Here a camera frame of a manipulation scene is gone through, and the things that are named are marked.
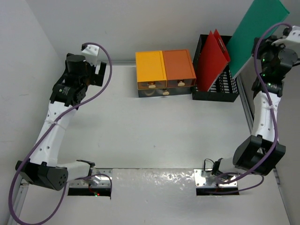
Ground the green folder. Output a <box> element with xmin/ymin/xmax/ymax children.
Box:
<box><xmin>226</xmin><ymin>0</ymin><xmax>289</xmax><ymax>79</ymax></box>

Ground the red folder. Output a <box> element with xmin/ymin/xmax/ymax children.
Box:
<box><xmin>195</xmin><ymin>30</ymin><xmax>231</xmax><ymax>92</ymax></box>

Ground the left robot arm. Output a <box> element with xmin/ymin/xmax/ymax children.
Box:
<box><xmin>20</xmin><ymin>52</ymin><xmax>106</xmax><ymax>190</ymax></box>

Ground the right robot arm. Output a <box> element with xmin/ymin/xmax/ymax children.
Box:
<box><xmin>209</xmin><ymin>31</ymin><xmax>300</xmax><ymax>181</ymax></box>

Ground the black mesh file rack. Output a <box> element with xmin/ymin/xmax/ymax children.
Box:
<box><xmin>190</xmin><ymin>34</ymin><xmax>239</xmax><ymax>102</ymax></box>

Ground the yellow drawer box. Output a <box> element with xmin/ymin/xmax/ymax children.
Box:
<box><xmin>135</xmin><ymin>51</ymin><xmax>167</xmax><ymax>90</ymax></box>

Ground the orange drawer box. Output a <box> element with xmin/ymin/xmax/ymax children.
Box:
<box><xmin>163</xmin><ymin>49</ymin><xmax>196</xmax><ymax>88</ymax></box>

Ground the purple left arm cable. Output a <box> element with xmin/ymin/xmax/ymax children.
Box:
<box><xmin>8</xmin><ymin>42</ymin><xmax>113</xmax><ymax>225</ymax></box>

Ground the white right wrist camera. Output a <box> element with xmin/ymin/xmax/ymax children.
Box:
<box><xmin>272</xmin><ymin>26</ymin><xmax>300</xmax><ymax>47</ymax></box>

